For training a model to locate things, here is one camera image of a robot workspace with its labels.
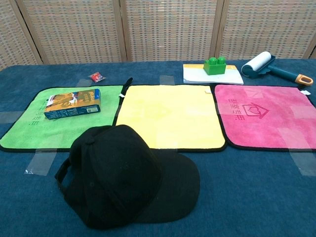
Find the orange blue printed carton box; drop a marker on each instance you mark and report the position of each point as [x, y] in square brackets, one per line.
[74, 106]

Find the yellow microfiber mat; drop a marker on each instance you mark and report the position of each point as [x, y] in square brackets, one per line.
[170, 116]

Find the green microfiber mat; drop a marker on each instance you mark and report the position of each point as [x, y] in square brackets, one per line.
[74, 128]

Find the pink microfiber mat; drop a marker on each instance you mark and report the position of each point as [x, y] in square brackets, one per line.
[266, 128]

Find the clear tape strip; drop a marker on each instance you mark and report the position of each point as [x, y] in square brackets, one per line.
[10, 117]
[40, 163]
[84, 83]
[167, 80]
[303, 163]

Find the white flat board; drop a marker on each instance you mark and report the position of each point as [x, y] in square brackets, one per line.
[197, 75]

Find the black baseball cap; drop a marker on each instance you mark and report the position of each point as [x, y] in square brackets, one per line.
[116, 177]

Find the small red candy wrapper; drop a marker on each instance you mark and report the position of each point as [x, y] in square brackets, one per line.
[96, 77]

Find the green toy building brick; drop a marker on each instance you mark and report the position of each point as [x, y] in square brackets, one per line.
[214, 67]

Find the woven folding screen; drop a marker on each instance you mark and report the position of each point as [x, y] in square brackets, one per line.
[168, 29]

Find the blue table cloth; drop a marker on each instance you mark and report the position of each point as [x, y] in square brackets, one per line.
[247, 192]

